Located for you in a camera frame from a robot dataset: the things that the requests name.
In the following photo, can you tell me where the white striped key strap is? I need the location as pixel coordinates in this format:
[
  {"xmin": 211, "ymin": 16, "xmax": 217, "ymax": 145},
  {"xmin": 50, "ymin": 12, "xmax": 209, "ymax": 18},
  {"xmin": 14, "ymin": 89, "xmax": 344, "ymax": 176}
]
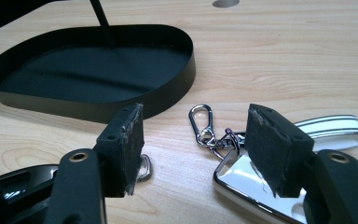
[{"xmin": 293, "ymin": 114, "xmax": 358, "ymax": 153}]

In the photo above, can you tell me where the black glossy car key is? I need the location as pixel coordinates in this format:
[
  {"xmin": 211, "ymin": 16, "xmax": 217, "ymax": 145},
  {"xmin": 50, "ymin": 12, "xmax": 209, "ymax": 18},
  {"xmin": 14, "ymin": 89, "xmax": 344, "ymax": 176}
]
[{"xmin": 0, "ymin": 163, "xmax": 60, "ymax": 224}]

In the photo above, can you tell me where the black oval tray with post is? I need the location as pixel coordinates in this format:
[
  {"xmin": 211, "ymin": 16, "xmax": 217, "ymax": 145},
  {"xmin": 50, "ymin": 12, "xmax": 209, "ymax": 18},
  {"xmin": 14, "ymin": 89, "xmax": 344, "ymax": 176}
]
[{"xmin": 0, "ymin": 0, "xmax": 197, "ymax": 124}]

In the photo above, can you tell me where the silver carabiner clip with chain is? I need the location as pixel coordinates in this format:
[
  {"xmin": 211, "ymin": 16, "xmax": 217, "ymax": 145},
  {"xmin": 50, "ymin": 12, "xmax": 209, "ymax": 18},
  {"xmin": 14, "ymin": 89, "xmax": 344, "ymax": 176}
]
[{"xmin": 188, "ymin": 104, "xmax": 247, "ymax": 161}]

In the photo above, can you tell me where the silver metal key ring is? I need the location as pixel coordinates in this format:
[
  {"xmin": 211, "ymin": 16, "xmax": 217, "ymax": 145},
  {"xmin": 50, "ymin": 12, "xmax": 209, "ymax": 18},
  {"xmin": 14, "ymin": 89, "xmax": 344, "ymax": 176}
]
[{"xmin": 135, "ymin": 154, "xmax": 153, "ymax": 183}]

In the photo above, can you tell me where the white car key chrome edge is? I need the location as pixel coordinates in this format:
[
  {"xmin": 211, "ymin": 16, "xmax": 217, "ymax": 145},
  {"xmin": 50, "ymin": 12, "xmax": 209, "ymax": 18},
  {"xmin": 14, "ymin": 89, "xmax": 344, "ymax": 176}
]
[{"xmin": 212, "ymin": 148, "xmax": 312, "ymax": 224}]

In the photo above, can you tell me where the grey table cable hole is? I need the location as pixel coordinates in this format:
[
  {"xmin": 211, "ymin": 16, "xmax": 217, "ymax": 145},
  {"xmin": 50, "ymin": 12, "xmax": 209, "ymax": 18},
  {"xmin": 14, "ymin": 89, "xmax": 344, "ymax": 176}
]
[{"xmin": 212, "ymin": 0, "xmax": 241, "ymax": 8}]

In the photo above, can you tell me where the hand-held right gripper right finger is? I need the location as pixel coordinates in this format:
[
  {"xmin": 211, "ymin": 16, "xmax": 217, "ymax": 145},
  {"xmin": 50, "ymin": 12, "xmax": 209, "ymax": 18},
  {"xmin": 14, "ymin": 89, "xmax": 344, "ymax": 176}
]
[{"xmin": 244, "ymin": 103, "xmax": 316, "ymax": 199}]

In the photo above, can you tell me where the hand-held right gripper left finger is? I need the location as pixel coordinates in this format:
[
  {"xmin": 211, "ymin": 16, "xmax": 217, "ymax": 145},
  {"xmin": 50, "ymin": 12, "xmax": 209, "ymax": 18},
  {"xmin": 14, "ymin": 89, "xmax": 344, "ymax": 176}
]
[{"xmin": 93, "ymin": 103, "xmax": 145, "ymax": 199}]

